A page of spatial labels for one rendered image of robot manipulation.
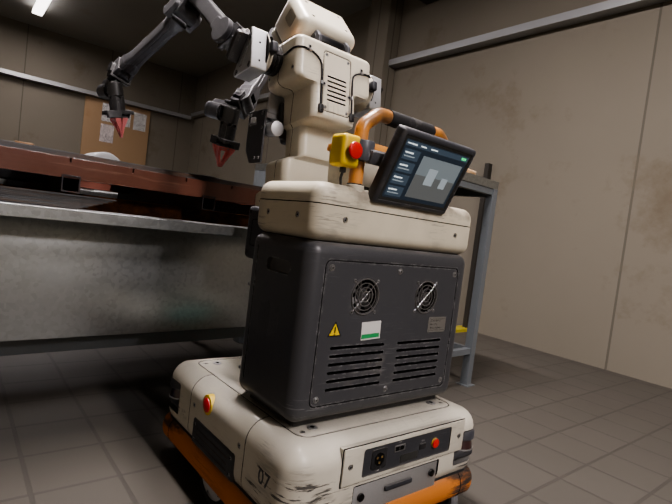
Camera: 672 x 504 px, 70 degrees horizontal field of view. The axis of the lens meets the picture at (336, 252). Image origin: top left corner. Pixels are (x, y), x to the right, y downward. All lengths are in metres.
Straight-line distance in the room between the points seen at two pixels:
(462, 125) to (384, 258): 3.50
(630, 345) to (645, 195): 0.98
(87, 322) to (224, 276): 0.47
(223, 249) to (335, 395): 0.85
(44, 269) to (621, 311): 3.28
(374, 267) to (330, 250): 0.14
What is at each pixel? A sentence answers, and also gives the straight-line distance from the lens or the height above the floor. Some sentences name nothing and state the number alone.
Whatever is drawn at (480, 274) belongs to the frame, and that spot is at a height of 0.58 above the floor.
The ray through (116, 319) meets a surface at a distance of 1.67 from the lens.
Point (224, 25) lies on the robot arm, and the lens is 1.55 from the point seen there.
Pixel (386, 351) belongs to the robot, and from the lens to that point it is 1.18.
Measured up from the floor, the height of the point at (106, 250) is 0.56.
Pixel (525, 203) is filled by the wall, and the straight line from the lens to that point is 4.05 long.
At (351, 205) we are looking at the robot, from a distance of 1.03.
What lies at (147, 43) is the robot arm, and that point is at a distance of 2.01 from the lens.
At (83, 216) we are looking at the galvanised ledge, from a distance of 1.42.
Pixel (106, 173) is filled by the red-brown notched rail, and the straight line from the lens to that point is 1.65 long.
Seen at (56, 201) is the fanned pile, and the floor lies 0.70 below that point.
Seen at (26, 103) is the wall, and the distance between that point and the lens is 9.05.
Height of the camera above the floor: 0.72
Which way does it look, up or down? 3 degrees down
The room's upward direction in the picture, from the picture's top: 7 degrees clockwise
